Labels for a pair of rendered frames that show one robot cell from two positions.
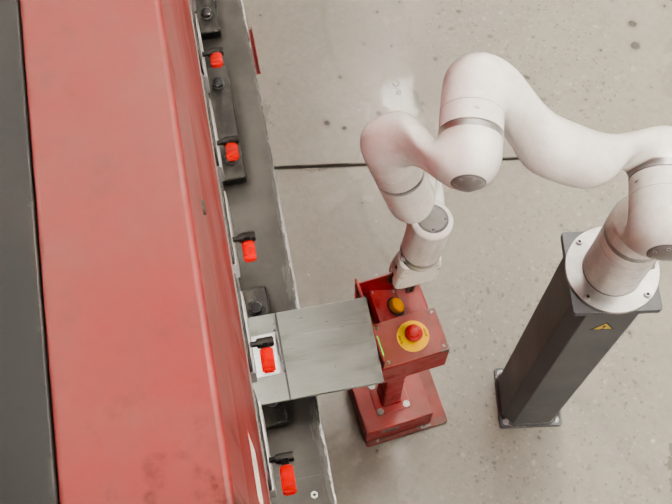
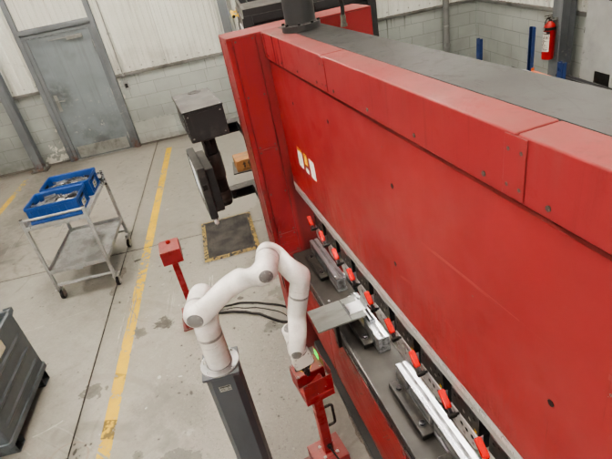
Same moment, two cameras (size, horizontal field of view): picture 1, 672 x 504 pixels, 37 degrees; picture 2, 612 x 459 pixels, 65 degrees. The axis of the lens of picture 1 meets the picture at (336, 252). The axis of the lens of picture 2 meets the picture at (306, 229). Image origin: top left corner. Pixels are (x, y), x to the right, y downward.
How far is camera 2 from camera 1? 2.51 m
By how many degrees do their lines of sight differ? 83
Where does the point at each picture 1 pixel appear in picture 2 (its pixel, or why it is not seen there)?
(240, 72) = (415, 442)
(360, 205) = not seen: outside the picture
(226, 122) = (409, 405)
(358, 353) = (317, 316)
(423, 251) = not seen: hidden behind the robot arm
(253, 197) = (383, 382)
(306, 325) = (339, 319)
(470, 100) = (266, 251)
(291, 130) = not seen: outside the picture
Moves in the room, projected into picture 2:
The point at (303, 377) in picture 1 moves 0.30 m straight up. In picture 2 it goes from (335, 306) to (327, 260)
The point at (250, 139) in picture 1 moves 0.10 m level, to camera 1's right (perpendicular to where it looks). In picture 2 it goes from (395, 407) to (373, 413)
